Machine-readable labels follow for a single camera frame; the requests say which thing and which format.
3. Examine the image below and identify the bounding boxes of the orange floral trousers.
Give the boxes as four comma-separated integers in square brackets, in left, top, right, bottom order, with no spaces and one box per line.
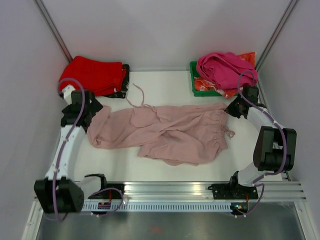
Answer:
[193,51,258,100]

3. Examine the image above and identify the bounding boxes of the right aluminium frame post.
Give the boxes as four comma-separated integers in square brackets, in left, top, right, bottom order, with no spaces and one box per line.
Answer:
[255,0,300,71]

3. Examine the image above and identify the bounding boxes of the green plastic bin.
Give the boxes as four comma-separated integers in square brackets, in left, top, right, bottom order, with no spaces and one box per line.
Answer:
[189,60,259,98]

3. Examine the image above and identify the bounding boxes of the left aluminium frame post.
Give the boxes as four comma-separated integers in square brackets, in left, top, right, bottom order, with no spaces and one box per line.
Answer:
[33,0,73,63]

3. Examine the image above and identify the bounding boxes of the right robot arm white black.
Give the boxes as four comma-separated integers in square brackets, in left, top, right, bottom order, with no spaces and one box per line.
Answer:
[225,86,297,199]

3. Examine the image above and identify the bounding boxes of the aluminium frame post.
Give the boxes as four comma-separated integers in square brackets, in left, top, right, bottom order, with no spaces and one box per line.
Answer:
[255,0,300,71]
[33,0,73,63]

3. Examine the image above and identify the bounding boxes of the magenta crumpled trousers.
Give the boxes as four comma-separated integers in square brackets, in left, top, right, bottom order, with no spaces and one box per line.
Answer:
[196,52,258,90]

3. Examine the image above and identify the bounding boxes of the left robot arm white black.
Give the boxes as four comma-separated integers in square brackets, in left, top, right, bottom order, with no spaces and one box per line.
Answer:
[33,84,109,217]

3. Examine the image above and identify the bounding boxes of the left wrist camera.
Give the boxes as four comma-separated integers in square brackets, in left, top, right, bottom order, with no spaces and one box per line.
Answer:
[61,84,76,105]

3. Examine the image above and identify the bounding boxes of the folded red trousers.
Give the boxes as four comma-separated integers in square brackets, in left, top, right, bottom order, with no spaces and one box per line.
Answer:
[59,56,129,97]

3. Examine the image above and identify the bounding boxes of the slotted grey cable duct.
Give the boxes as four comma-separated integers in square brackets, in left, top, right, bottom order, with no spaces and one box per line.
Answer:
[82,201,232,213]

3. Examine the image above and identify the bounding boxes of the folded black patterned trousers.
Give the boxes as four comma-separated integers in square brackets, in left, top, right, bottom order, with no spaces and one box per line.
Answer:
[104,64,130,99]

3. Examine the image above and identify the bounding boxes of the aluminium mounting rail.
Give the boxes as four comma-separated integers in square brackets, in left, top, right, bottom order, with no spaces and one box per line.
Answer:
[34,181,307,204]

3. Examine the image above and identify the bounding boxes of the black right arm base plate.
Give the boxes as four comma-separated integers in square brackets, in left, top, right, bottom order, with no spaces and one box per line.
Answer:
[207,183,259,200]

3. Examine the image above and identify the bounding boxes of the light pink trousers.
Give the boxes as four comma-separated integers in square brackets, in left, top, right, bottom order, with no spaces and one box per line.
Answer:
[86,83,236,167]

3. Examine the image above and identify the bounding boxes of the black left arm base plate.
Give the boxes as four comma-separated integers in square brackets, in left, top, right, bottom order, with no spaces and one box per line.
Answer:
[88,183,125,200]

